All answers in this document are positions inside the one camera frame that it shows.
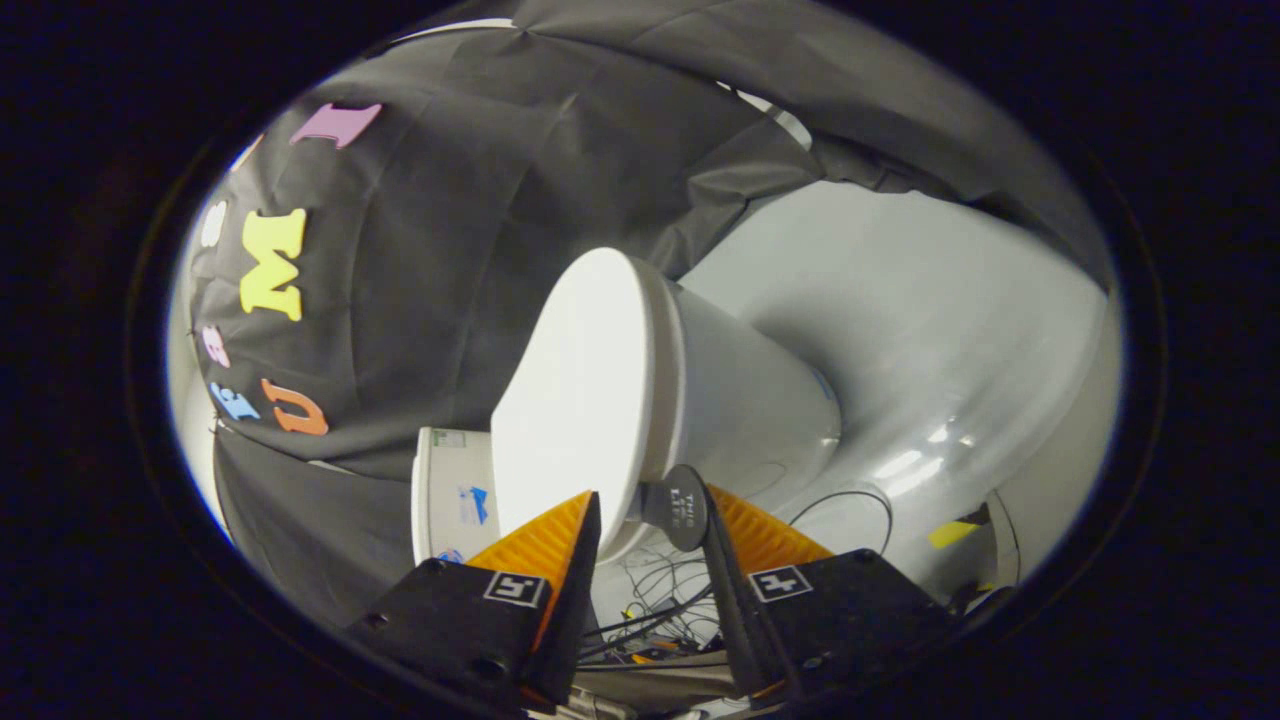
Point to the black backdrop cloth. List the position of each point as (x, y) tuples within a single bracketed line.
[(450, 200)]

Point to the yellow tape strip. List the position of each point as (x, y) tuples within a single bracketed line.
[(952, 533)]

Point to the grey round lid pull tab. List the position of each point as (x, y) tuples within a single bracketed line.
[(685, 505)]

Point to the white toilet lid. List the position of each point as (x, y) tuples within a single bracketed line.
[(580, 400)]

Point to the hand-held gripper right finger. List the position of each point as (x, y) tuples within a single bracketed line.
[(740, 620)]

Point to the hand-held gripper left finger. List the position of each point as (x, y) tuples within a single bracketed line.
[(572, 600)]

